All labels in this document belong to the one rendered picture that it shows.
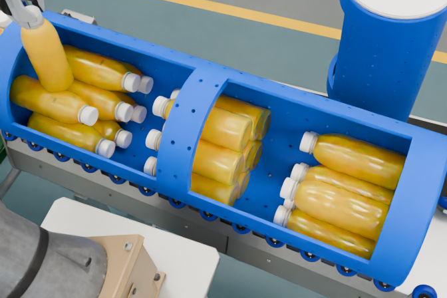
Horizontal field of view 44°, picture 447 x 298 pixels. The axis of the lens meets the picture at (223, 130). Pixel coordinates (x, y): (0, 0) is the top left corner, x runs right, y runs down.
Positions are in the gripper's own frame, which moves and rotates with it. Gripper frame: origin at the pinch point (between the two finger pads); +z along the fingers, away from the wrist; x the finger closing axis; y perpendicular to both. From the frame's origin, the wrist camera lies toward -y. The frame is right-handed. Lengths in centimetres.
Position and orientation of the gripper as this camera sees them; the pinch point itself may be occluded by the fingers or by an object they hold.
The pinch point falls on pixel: (29, 13)
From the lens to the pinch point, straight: 107.5
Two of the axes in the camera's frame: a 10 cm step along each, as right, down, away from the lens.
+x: 4.1, -7.9, 4.5
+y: 9.1, 3.1, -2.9
